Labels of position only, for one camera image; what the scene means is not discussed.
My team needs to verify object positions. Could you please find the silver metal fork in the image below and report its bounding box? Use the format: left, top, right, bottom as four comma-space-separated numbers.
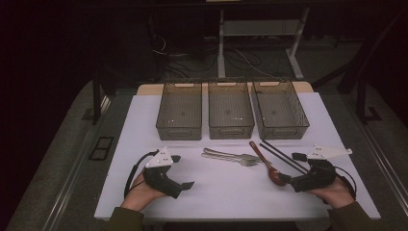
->
203, 147, 263, 162
201, 152, 260, 167

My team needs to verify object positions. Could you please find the black metal stand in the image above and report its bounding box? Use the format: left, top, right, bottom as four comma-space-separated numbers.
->
355, 76, 383, 125

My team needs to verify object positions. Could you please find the person's left hand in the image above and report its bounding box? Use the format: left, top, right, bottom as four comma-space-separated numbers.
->
120, 171, 168, 213

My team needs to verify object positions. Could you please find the brown wooden spoon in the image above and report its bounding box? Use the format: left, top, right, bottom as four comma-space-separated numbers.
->
248, 141, 287, 188

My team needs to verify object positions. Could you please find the person's right hand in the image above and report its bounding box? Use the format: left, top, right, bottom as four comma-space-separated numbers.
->
307, 177, 356, 210

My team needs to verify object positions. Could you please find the white metal desk frame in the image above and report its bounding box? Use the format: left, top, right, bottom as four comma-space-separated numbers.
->
217, 8, 311, 81

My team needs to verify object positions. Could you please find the white table mat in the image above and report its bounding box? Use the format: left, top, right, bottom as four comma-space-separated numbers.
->
94, 91, 381, 221

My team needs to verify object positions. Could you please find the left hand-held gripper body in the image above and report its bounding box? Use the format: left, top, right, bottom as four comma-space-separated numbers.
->
142, 146, 185, 200

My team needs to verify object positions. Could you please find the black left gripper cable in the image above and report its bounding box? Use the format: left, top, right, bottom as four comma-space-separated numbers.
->
123, 149, 161, 198

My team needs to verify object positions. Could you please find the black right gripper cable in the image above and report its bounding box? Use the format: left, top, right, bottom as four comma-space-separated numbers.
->
335, 166, 358, 200

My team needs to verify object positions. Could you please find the smoked plastic bin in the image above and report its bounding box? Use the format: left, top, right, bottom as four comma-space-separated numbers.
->
207, 79, 256, 141
155, 80, 203, 141
251, 79, 311, 141

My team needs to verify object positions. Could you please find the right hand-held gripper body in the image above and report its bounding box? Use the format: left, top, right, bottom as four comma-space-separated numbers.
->
290, 143, 353, 193

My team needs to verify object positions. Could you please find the tangle of floor cables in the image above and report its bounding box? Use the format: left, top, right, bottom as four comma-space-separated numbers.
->
150, 35, 277, 80

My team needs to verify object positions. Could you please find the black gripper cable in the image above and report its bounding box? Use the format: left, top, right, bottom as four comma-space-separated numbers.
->
123, 149, 161, 198
335, 166, 358, 200

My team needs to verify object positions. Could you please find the metal floor rail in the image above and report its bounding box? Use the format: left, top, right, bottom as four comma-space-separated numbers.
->
343, 95, 408, 208
41, 95, 112, 231

